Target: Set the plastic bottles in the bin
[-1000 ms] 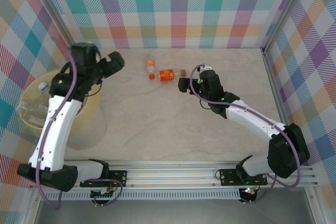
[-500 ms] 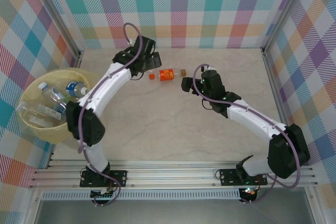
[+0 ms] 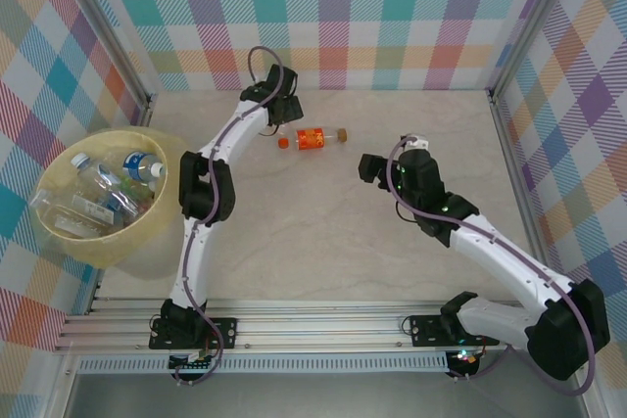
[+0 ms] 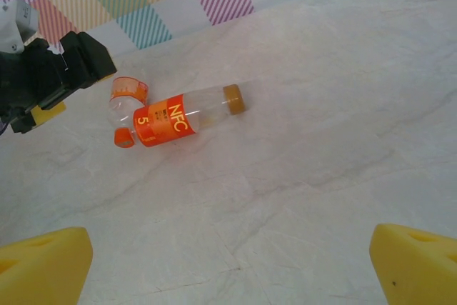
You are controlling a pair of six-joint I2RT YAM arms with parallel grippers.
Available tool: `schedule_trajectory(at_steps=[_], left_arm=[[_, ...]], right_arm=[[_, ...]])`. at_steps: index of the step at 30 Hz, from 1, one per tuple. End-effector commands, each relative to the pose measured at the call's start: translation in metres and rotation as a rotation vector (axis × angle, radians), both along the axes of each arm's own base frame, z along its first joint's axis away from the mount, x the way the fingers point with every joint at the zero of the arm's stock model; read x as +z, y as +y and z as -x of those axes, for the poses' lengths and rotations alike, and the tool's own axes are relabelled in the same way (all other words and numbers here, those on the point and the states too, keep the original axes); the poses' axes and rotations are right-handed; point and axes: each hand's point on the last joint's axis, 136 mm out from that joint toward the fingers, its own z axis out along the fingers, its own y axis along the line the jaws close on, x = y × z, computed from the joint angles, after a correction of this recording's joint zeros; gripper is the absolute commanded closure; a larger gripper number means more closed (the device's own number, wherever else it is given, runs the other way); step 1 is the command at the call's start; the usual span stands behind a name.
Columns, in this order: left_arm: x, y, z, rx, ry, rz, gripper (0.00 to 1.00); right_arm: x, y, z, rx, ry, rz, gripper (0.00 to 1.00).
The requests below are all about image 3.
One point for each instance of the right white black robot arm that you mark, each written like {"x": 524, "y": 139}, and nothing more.
{"x": 499, "y": 251}

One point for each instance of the orange label bottle brown cap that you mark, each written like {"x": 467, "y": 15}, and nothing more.
{"x": 313, "y": 138}

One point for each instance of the small clear plastic bottle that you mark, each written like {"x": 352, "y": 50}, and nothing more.
{"x": 83, "y": 227}

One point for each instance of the blue label water bottle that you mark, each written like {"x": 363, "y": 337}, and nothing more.
{"x": 122, "y": 201}

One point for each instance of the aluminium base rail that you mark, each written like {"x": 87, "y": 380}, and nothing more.
{"x": 318, "y": 325}

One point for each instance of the round pale yellow bin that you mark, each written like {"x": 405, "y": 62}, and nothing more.
{"x": 98, "y": 251}

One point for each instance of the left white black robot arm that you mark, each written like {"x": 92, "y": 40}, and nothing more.
{"x": 196, "y": 261}

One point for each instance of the aluminium frame post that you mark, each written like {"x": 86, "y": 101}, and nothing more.
{"x": 110, "y": 21}
{"x": 534, "y": 21}

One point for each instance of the loose orange bottle cap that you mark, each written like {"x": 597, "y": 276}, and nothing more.
{"x": 282, "y": 142}

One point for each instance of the square bottle white label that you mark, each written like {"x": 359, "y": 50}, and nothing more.
{"x": 93, "y": 205}

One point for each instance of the small blue label bottle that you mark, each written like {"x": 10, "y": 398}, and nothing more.
{"x": 139, "y": 163}

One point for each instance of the green label bottle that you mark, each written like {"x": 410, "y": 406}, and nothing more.
{"x": 132, "y": 184}

